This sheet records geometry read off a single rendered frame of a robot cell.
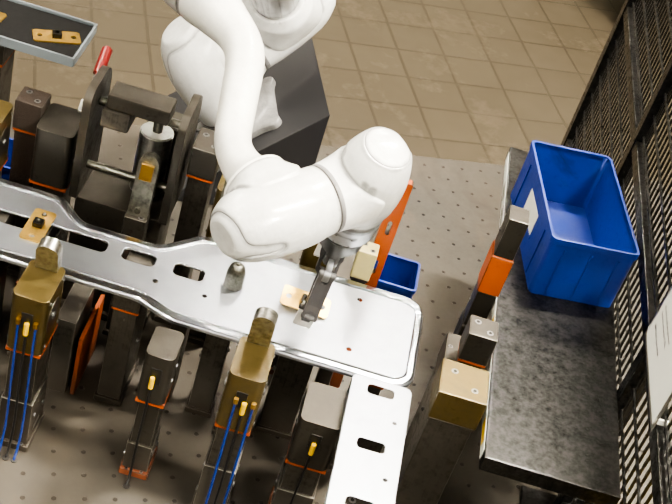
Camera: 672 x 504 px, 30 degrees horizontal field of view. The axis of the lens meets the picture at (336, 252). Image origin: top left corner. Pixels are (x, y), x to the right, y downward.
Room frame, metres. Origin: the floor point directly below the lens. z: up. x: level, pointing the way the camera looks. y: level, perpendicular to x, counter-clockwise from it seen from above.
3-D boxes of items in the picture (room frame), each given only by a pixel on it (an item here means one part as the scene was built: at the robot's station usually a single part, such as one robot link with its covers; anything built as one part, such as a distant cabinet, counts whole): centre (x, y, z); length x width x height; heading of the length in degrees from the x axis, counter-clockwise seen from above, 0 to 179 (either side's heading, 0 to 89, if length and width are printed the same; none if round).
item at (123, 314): (1.60, 0.31, 0.84); 0.12 x 0.05 x 0.29; 2
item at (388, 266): (2.05, -0.12, 0.74); 0.11 x 0.10 x 0.09; 92
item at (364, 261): (1.74, -0.05, 0.88); 0.04 x 0.04 x 0.37; 2
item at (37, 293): (1.40, 0.42, 0.87); 0.12 x 0.07 x 0.35; 2
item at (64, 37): (1.91, 0.60, 1.17); 0.08 x 0.04 x 0.01; 117
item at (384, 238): (1.77, -0.07, 0.95); 0.03 x 0.01 x 0.50; 92
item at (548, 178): (1.97, -0.40, 1.09); 0.30 x 0.17 x 0.13; 12
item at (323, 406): (1.41, -0.06, 0.84); 0.12 x 0.07 x 0.28; 2
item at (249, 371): (1.39, 0.07, 0.87); 0.12 x 0.07 x 0.35; 2
